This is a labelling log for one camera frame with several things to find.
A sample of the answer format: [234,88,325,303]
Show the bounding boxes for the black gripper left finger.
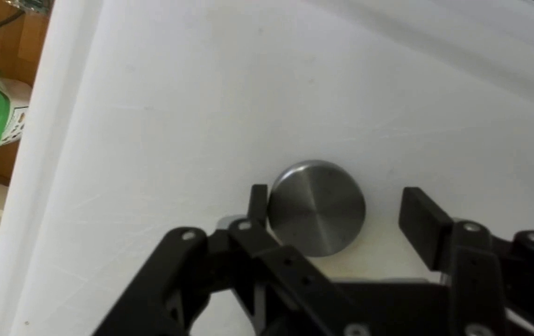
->
[92,183,368,336]

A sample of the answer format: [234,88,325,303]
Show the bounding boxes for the white cutting board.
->
[0,0,534,336]

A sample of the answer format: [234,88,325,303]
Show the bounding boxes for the grey metal bottle cap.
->
[266,159,368,258]

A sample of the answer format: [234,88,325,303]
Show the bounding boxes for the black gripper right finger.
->
[398,185,534,336]

